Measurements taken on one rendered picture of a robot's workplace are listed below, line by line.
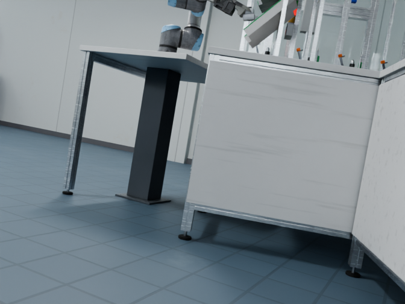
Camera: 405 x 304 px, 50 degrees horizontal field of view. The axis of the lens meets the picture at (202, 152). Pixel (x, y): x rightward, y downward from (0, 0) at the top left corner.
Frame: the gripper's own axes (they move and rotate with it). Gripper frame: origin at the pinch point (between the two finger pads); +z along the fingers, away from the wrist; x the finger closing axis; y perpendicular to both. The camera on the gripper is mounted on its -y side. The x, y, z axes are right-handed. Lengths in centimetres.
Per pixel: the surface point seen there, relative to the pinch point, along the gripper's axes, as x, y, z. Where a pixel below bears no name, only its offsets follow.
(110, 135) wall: -378, 215, -190
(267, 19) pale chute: 27.8, 3.3, 16.1
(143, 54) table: 28, 48, -33
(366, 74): 50, 8, 68
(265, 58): 55, 21, 28
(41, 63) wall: -425, 184, -380
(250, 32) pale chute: 28.1, 12.6, 11.6
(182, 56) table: 33, 39, -12
